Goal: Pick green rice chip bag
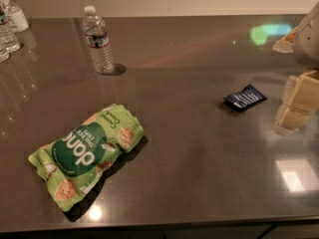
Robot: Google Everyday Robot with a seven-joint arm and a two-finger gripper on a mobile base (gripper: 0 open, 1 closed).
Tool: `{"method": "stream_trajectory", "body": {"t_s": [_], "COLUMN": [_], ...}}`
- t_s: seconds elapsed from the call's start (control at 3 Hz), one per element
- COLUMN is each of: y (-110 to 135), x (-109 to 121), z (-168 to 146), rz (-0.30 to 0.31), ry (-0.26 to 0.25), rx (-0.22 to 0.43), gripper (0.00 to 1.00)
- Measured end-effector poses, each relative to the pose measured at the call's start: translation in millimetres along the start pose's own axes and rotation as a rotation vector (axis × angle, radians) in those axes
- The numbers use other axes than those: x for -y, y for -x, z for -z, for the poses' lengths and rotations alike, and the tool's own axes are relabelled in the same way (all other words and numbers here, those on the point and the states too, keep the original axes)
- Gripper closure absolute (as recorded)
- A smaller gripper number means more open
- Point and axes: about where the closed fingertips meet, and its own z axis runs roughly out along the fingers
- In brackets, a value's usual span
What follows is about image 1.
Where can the clear bottle partly cut off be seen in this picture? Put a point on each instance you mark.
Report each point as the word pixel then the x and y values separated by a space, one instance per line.
pixel 4 55

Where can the white pump sanitizer bottle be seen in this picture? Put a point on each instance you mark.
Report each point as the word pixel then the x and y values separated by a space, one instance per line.
pixel 15 16

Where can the dark blue snack packet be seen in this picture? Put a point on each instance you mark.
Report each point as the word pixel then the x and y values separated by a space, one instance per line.
pixel 245 99

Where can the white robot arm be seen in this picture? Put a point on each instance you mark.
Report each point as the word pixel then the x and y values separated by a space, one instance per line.
pixel 306 48

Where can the green rice chip bag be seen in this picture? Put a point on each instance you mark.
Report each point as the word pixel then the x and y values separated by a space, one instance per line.
pixel 72 165

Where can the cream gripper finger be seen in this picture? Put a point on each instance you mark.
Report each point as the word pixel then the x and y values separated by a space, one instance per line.
pixel 302 93
pixel 289 119

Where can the clear plastic water bottle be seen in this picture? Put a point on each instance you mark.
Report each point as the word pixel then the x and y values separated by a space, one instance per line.
pixel 98 42

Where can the water bottle at left edge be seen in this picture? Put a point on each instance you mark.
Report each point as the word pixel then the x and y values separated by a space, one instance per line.
pixel 7 36

